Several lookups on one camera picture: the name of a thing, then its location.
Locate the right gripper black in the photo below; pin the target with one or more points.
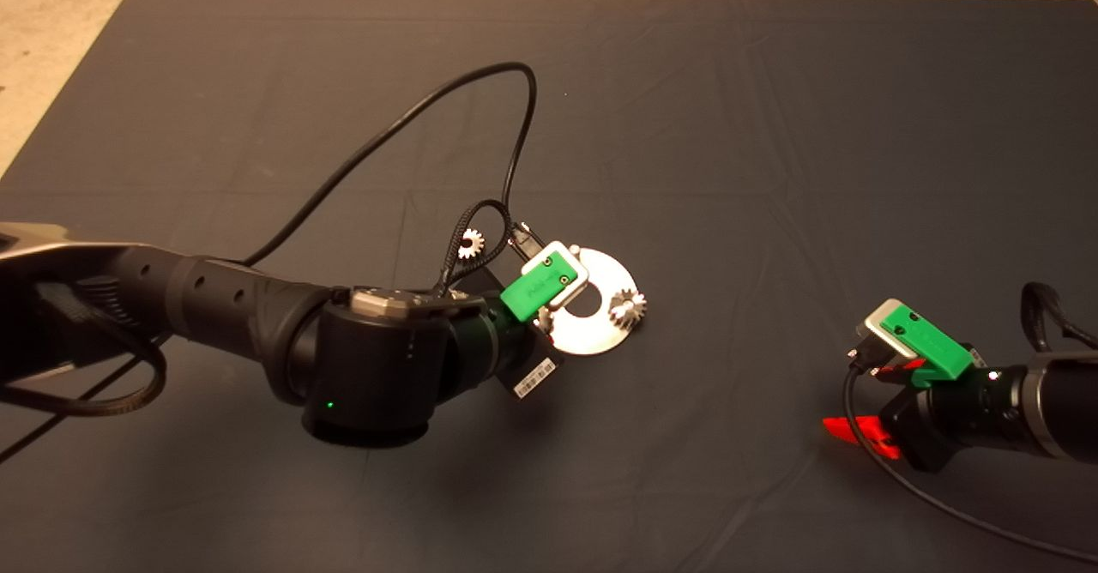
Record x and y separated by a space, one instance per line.
961 414

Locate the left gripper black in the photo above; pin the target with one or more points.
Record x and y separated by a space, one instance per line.
489 350

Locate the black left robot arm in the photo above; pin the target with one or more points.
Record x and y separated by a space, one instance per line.
240 316

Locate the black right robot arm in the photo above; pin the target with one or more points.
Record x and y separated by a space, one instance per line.
1076 410

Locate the round metal carrier plate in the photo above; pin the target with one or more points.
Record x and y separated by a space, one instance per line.
600 337

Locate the dark grey table cloth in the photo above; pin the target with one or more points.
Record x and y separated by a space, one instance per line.
686 127

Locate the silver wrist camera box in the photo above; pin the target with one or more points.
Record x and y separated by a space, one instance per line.
875 331
580 280

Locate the bright green camera mount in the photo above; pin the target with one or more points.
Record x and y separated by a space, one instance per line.
536 290
926 341

